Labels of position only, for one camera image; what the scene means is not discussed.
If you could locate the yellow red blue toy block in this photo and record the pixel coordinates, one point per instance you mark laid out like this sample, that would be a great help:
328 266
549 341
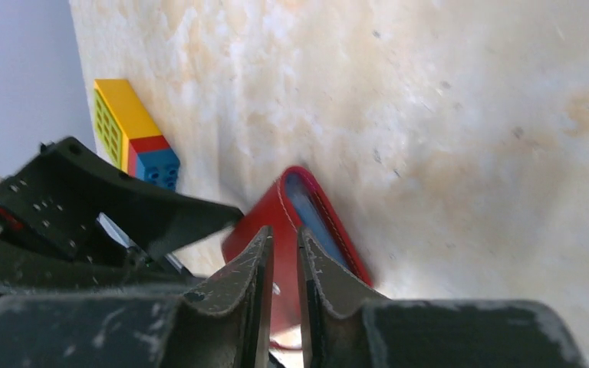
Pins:
130 136

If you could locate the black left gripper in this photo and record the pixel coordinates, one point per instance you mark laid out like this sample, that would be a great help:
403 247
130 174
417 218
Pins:
70 222

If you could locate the red leather card holder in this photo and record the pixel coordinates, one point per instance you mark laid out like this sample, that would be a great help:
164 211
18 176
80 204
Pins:
293 200

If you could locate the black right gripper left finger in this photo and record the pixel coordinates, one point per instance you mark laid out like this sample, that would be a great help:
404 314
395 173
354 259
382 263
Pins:
58 314

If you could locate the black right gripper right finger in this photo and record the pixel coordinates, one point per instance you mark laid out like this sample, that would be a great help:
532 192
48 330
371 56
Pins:
345 323

